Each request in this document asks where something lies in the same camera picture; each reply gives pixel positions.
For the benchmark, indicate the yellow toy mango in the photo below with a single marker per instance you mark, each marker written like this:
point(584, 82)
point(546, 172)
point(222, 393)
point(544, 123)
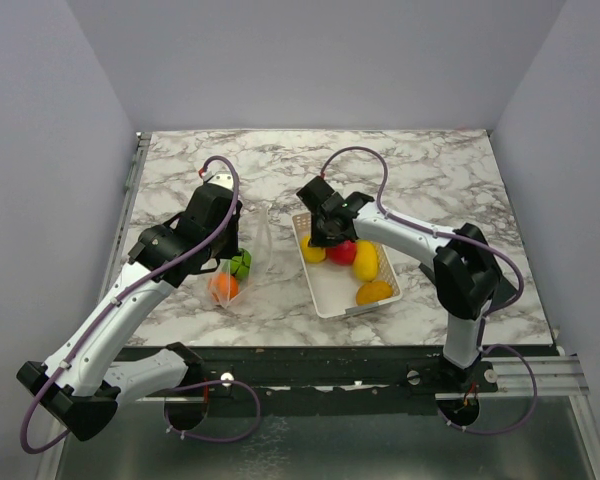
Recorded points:
point(365, 265)

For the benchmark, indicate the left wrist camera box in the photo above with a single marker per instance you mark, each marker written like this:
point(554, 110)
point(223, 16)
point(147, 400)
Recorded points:
point(222, 178)

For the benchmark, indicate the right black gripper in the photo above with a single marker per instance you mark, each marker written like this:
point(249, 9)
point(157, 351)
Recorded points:
point(320, 241)

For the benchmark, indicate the black cutting board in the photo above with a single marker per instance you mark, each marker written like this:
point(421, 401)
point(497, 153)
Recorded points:
point(503, 292)

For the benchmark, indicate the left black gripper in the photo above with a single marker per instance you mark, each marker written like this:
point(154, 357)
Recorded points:
point(232, 248)

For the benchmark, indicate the yellow toy pear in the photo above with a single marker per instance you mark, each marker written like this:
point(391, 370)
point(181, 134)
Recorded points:
point(311, 254)

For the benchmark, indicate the green toy watermelon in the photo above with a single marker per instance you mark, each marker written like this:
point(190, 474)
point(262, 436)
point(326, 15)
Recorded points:
point(240, 265)

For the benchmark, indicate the black metal base rail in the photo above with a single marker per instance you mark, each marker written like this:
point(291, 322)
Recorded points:
point(330, 381)

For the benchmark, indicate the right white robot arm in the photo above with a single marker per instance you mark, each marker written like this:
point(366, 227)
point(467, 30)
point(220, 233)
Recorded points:
point(466, 273)

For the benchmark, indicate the clear zip top bag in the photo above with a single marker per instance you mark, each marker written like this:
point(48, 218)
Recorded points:
point(255, 236)

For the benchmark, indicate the red toy pomegranate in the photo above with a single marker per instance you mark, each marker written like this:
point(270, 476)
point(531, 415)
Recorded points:
point(344, 254)

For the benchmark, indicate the white perforated plastic basket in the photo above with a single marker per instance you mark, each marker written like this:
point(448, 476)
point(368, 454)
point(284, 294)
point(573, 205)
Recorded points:
point(333, 288)

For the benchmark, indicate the yellow orange toy lemon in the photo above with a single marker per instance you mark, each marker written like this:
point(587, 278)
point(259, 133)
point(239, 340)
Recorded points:
point(372, 292)

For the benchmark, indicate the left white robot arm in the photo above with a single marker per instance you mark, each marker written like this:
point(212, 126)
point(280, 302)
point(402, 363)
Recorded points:
point(79, 384)

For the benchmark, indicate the orange toy fruit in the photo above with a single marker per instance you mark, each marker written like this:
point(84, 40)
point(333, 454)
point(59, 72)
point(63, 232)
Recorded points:
point(223, 287)

